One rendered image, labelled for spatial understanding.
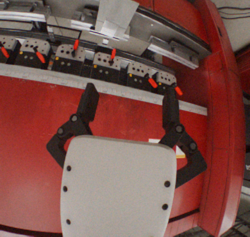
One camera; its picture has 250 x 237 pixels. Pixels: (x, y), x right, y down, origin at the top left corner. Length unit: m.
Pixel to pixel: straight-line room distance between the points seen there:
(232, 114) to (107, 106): 0.82
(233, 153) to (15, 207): 1.26
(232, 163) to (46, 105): 1.12
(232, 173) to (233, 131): 0.28
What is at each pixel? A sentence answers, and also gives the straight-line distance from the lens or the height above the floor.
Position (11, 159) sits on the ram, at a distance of 0.68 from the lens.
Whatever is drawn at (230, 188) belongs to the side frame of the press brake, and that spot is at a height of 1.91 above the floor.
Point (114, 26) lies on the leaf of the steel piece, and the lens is 0.78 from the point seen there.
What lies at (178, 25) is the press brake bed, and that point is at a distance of 1.05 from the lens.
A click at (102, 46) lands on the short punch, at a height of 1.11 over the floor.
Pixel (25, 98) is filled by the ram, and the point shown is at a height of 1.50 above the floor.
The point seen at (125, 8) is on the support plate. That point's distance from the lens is 0.70.
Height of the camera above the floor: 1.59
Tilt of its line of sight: 11 degrees down
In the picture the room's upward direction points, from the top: 174 degrees counter-clockwise
